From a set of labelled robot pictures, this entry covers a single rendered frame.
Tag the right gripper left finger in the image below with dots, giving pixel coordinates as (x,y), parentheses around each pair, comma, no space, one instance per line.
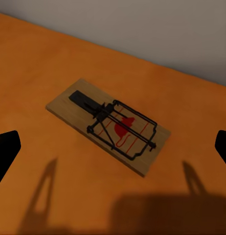
(10,146)

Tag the mousetrap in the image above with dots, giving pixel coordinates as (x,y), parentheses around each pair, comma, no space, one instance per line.
(125,134)

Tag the cabinet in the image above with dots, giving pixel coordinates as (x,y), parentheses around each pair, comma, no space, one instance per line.
(61,183)

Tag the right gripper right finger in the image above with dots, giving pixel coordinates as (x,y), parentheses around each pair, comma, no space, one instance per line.
(220,144)

